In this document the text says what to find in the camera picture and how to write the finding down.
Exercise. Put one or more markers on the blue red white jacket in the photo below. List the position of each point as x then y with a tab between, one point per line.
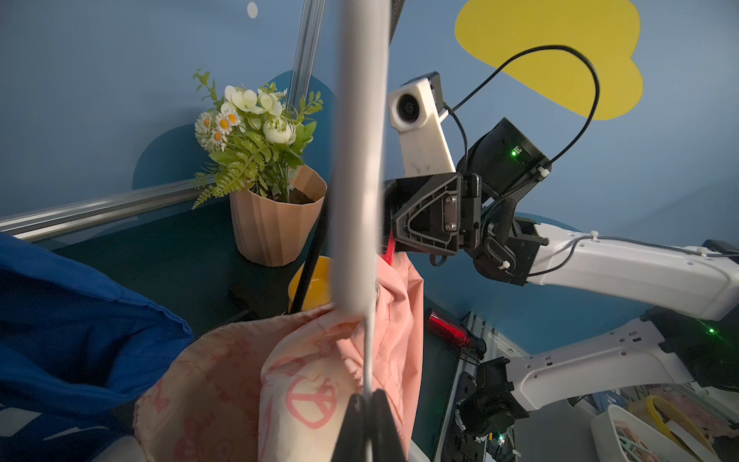
75	346

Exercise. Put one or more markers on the yellow plastic tray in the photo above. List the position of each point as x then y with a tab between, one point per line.
319	292

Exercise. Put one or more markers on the white wire hanger pink jacket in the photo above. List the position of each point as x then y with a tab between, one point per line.
363	59

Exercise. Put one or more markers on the white tray outside workcell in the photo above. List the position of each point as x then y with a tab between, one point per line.
619	436

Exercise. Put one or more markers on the beige faceted flower pot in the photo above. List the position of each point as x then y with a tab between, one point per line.
271	233

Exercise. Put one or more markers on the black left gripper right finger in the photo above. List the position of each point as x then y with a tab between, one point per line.
384	438

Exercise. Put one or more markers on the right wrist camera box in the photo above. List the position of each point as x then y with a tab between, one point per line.
417	110

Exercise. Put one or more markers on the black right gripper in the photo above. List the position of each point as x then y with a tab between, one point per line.
435	214

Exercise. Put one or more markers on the pink kids jacket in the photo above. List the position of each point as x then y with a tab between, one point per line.
277	389

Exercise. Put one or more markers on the artificial white flowers plant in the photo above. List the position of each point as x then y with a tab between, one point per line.
254	140

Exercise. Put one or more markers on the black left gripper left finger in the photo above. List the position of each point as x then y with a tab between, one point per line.
351	445

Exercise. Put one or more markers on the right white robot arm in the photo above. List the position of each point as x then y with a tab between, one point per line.
688	335

